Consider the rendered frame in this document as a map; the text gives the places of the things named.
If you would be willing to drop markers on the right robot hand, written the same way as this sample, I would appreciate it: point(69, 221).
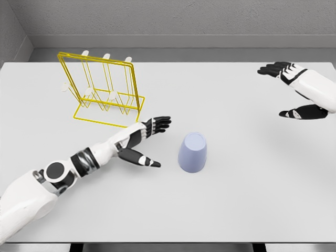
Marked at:
point(312, 84)

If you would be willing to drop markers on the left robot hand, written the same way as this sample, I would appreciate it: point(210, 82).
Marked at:
point(131, 139)

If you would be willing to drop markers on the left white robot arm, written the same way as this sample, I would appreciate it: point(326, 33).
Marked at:
point(52, 178)

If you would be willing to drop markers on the lavender plastic cup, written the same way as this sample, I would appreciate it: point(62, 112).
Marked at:
point(192, 152)

